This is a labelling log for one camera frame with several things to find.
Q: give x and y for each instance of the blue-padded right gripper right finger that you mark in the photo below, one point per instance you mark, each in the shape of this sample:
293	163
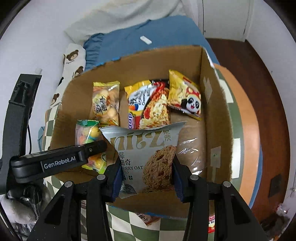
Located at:
234	219

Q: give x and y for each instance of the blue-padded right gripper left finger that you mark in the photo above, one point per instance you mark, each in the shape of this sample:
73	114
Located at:
61	219

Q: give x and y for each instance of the long red snack packet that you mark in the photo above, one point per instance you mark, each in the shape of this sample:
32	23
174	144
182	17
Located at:
211	225

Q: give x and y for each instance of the brown snack packet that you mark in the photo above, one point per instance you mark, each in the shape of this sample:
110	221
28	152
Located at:
147	219

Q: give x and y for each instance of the silver oat cookie packet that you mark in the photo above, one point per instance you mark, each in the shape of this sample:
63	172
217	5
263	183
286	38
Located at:
146	156

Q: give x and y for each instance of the yellow biscuit balls packet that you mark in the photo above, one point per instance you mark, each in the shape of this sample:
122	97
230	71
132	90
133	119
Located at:
105	103

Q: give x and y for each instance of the yellow panda snack packet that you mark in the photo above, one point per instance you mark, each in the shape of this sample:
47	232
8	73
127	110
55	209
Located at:
184	95

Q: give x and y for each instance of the Sedaap instant noodle packet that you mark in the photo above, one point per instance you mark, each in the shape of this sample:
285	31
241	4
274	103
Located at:
148	104

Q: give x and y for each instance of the green checkered mat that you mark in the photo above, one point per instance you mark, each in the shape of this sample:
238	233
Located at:
206	146

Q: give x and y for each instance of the teddy bear print pillow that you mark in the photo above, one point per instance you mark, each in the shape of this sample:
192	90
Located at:
74	65

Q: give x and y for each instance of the cardboard milk box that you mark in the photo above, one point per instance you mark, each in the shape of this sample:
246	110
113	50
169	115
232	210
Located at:
181	56

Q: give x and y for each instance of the grey-white pillow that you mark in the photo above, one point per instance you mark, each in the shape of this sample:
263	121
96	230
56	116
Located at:
116	15

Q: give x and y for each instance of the white remote control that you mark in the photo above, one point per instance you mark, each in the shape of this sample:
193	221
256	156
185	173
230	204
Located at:
145	40

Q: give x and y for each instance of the white door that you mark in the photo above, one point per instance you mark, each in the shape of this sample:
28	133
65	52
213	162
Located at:
229	20

